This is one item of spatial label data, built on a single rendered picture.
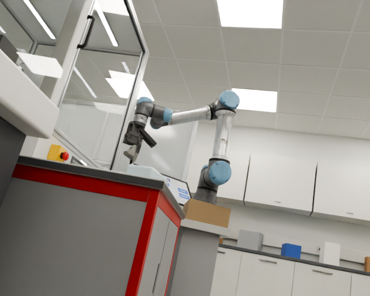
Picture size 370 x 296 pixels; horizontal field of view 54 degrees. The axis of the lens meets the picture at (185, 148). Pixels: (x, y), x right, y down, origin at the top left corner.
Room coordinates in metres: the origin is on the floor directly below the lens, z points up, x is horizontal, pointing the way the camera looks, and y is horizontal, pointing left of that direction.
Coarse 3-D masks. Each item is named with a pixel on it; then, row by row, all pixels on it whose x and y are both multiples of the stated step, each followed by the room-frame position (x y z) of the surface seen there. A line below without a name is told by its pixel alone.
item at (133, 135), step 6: (132, 126) 1.77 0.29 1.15; (138, 126) 1.79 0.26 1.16; (144, 126) 1.79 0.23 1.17; (126, 132) 1.79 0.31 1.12; (132, 132) 1.76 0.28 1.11; (138, 132) 1.79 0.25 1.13; (126, 138) 1.76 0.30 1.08; (132, 138) 1.77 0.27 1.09; (138, 138) 1.78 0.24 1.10; (132, 144) 1.82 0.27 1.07
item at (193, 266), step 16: (192, 224) 1.88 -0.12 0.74; (208, 224) 1.89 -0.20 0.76; (192, 240) 1.92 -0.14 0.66; (208, 240) 1.93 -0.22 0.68; (176, 256) 1.95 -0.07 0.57; (192, 256) 1.92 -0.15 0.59; (208, 256) 1.93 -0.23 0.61; (176, 272) 1.92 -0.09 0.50; (192, 272) 1.92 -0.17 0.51; (208, 272) 1.93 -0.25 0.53; (176, 288) 1.92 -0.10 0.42; (192, 288) 1.92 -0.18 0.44; (208, 288) 1.93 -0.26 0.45
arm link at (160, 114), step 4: (156, 108) 1.78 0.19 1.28; (160, 108) 1.79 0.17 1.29; (164, 108) 1.80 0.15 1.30; (168, 108) 1.81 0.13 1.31; (152, 112) 1.79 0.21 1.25; (156, 112) 1.79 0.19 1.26; (160, 112) 1.79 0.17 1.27; (164, 112) 1.79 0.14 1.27; (168, 112) 1.79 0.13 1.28; (172, 112) 1.81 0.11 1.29; (152, 116) 1.81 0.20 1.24; (156, 116) 1.80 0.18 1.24; (160, 116) 1.80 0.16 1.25; (164, 116) 1.80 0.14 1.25; (168, 116) 1.80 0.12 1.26; (156, 120) 1.85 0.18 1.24; (160, 120) 1.84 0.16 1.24; (164, 120) 1.82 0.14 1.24; (168, 120) 1.82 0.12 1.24
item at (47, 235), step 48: (48, 192) 1.16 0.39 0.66; (96, 192) 1.13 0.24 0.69; (144, 192) 1.11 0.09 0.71; (0, 240) 1.18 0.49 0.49; (48, 240) 1.15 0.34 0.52; (96, 240) 1.13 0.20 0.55; (144, 240) 1.10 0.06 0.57; (0, 288) 1.17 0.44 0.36; (48, 288) 1.15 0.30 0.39; (96, 288) 1.12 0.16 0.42; (144, 288) 1.22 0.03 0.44
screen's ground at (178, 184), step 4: (164, 176) 2.86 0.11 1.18; (176, 180) 2.92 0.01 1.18; (176, 184) 2.88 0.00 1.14; (180, 184) 2.92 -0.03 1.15; (184, 184) 2.95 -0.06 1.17; (172, 188) 2.82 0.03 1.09; (176, 188) 2.85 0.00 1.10; (180, 188) 2.89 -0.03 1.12; (184, 188) 2.92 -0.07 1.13; (180, 192) 2.85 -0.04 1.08; (188, 192) 2.91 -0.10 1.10; (176, 196) 2.79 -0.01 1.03; (180, 200) 2.78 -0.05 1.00; (184, 200) 2.82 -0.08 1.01
